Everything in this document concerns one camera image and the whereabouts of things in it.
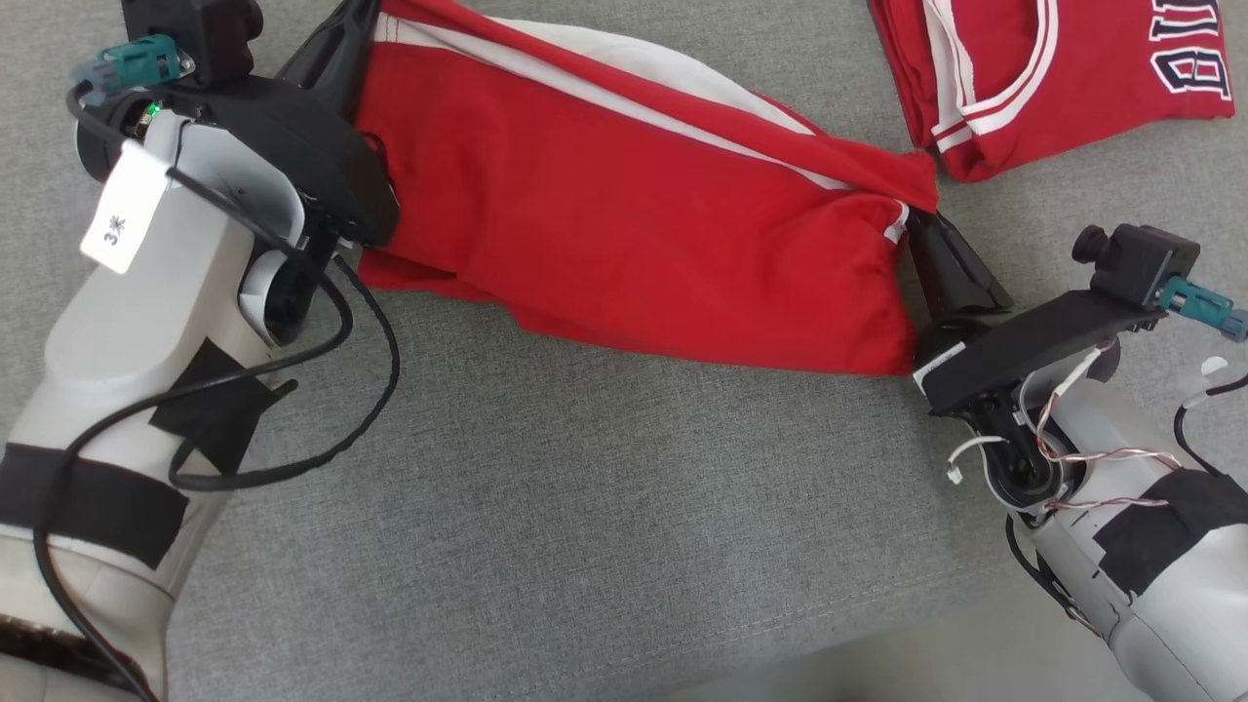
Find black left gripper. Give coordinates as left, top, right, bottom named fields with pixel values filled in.
left=180, top=0, right=403, bottom=247

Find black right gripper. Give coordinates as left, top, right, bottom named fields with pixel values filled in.
left=907, top=211, right=1168, bottom=422

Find red basketball jersey white trim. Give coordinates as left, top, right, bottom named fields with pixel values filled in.
left=868, top=0, right=1236, bottom=184

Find red shorts white stripes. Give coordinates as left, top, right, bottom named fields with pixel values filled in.
left=353, top=0, right=942, bottom=377

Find white paper label tag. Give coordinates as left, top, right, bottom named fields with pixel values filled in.
left=80, top=139, right=173, bottom=275

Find short white wire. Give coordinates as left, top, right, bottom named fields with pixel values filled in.
left=944, top=434, right=1007, bottom=486

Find teal cable connector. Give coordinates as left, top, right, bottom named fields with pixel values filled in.
left=1158, top=276, right=1248, bottom=344
left=71, top=35, right=196, bottom=97

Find twisted red white wires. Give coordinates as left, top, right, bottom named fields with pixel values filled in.
left=1014, top=336, right=1183, bottom=513

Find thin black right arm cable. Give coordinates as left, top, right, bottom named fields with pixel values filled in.
left=1173, top=356, right=1248, bottom=479

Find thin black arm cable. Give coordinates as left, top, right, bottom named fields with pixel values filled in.
left=1173, top=356, right=1248, bottom=479
left=32, top=83, right=403, bottom=702

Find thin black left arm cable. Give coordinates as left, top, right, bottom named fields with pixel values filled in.
left=32, top=83, right=403, bottom=702

